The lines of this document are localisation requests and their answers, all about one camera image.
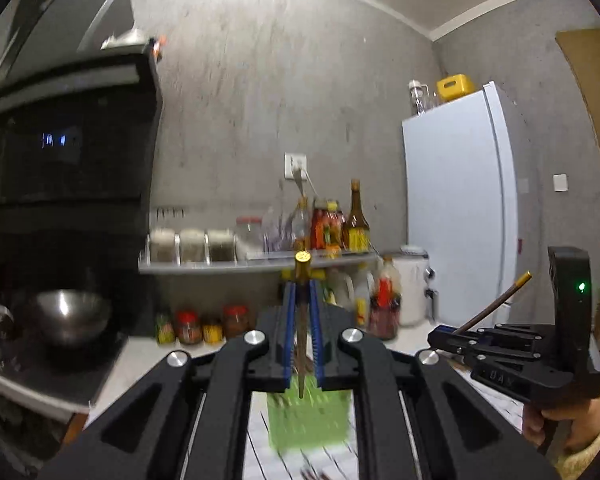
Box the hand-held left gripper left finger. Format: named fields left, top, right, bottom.
left=37, top=280, right=299, bottom=480

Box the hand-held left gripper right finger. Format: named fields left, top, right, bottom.
left=310, top=280, right=561, bottom=480

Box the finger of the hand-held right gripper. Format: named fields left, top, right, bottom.
left=460, top=342, right=548, bottom=367
left=426, top=324, right=557, bottom=350

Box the gold-capped wooden chopstick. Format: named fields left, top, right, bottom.
left=451, top=271, right=533, bottom=336
left=293, top=250, right=314, bottom=400

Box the green plastic utensil holder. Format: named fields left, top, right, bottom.
left=266, top=382, right=355, bottom=452

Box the person's right hand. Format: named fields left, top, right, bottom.
left=522, top=395, right=600, bottom=454

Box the white black-grid tablecloth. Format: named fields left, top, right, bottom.
left=242, top=360, right=528, bottom=480

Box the yellow-label jar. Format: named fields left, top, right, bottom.
left=202, top=316, right=224, bottom=344

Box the dark red-lid sauce jar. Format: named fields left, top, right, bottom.
left=175, top=311, right=201, bottom=345

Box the green-label jar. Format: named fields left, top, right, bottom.
left=156, top=314, right=175, bottom=345

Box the brown red-lid sauce jar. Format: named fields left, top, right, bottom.
left=224, top=306, right=251, bottom=339

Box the white air fryer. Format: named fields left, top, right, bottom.
left=399, top=245, right=438, bottom=327

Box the dark bottle red cap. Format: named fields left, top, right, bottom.
left=369, top=280, right=401, bottom=340

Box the translucent plastic jug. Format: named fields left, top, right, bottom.
left=355, top=262, right=377, bottom=329

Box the tall cooking oil bottle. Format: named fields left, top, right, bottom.
left=379, top=255, right=401, bottom=286

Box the white plastic jug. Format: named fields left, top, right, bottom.
left=330, top=269, right=357, bottom=314

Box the white refrigerator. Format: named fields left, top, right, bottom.
left=401, top=81, right=522, bottom=333

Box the black cooktop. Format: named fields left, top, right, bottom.
left=0, top=330, right=131, bottom=406

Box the white-lid spice jar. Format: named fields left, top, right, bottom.
left=150, top=230, right=177, bottom=262
left=180, top=230, right=207, bottom=262
left=207, top=230, right=237, bottom=262

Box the steel wok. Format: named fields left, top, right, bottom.
left=0, top=289, right=113, bottom=348

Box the red-lid clear plastic jar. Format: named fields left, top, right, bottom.
left=236, top=217, right=264, bottom=257

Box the dark bottle yellow label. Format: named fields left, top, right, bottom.
left=343, top=179, right=371, bottom=252

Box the yellow oil bottle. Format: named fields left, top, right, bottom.
left=328, top=201, right=346, bottom=252

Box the clear plastic bottle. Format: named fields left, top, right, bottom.
left=291, top=199, right=312, bottom=252

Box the yellow storage box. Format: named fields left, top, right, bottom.
left=435, top=74, right=482, bottom=102

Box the black range hood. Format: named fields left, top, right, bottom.
left=0, top=50, right=162, bottom=336

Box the white wall shelf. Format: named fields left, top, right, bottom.
left=139, top=249, right=382, bottom=275

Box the white plug and cable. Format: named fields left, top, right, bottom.
left=292, top=167, right=322, bottom=202

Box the white wall socket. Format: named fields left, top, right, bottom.
left=284, top=153, right=309, bottom=181

